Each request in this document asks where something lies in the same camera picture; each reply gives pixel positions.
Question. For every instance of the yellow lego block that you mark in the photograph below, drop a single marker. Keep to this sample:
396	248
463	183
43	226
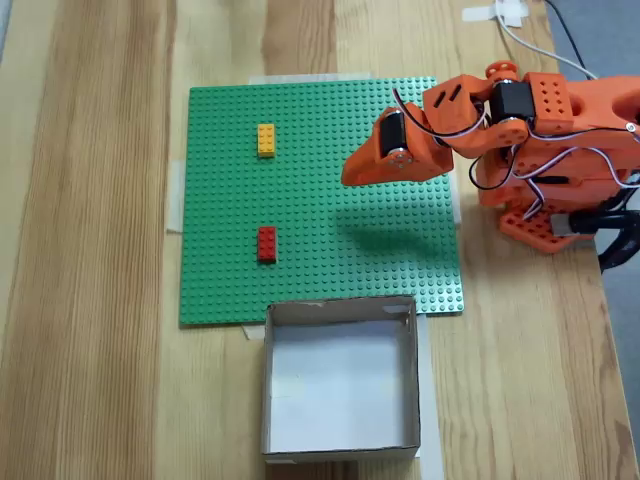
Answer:
266	141

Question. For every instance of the green lego baseplate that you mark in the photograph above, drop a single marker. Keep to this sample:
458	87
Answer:
310	200

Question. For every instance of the red lego block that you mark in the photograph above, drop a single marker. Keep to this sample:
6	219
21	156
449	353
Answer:
266	245

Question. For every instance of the open cardboard box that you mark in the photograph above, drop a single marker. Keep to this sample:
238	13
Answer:
340	390

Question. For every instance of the translucent masking tape strip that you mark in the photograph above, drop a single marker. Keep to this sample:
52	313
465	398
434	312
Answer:
175	200
252	331
457	215

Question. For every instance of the black table clamp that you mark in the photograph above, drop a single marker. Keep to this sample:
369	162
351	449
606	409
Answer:
600	222

